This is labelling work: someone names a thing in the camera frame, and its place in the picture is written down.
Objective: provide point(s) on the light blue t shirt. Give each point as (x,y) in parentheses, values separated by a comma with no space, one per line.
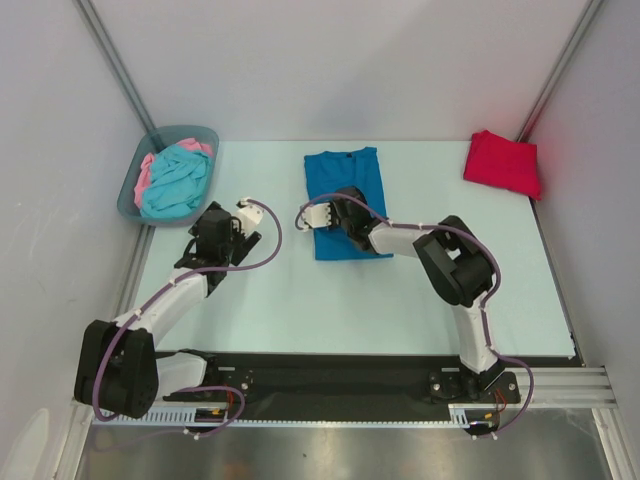
(175,185)

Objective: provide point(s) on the slotted cable duct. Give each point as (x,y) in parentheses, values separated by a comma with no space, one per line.
(177,417)
(469,415)

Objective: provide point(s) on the black front mat strip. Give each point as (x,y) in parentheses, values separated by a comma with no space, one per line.
(376,410)

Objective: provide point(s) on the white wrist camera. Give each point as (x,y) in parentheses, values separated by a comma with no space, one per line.
(249,215)
(316,216)

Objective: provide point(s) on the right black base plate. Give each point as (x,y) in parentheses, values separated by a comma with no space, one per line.
(448,386)

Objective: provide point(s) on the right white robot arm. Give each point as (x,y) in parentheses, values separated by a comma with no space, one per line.
(461,271)

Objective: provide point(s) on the left aluminium corner post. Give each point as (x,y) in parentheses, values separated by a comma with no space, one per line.
(108,49)

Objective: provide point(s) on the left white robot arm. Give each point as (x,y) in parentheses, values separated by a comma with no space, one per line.
(150,320)

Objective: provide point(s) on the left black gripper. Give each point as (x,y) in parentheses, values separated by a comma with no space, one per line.
(242,242)

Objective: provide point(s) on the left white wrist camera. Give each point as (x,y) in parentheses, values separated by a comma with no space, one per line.
(249,215)

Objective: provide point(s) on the left slotted cable duct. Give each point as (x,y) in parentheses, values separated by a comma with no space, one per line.
(177,417)

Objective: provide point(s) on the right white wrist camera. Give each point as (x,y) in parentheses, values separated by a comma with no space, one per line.
(316,216)

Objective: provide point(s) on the right aluminium corner post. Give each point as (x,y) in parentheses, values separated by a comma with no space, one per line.
(586,20)

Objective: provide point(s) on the aluminium corner post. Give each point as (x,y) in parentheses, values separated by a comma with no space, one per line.
(586,20)
(108,49)

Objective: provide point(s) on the pink t shirt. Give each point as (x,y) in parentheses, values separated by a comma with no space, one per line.
(145,175)

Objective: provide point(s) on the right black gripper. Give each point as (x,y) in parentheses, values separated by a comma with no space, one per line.
(338,214)

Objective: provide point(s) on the aluminium front rail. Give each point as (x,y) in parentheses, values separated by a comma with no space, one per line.
(565,387)

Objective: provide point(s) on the teal plastic basket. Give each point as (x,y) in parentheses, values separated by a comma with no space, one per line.
(152,143)

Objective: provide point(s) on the right slotted cable duct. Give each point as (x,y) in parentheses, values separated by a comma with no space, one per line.
(469,415)

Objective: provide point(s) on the folded red t shirt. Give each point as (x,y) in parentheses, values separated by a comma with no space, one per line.
(497,162)

